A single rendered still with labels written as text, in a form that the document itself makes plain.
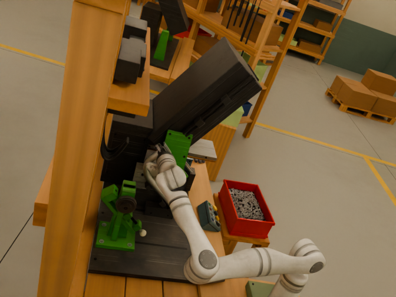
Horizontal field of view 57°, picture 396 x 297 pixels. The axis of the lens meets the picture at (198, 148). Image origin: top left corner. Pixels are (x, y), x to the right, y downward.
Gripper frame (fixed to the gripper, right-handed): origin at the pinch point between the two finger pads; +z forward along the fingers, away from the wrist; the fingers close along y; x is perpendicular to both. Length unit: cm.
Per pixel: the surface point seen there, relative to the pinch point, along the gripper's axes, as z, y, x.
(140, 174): 4.4, -5.0, 14.3
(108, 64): -74, 46, -7
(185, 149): 2.8, -5.6, -8.8
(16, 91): 274, 55, 124
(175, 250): -18.8, -33.7, 16.3
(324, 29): 761, -197, -451
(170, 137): 2.8, 3.1, -5.8
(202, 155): 14.7, -16.9, -13.6
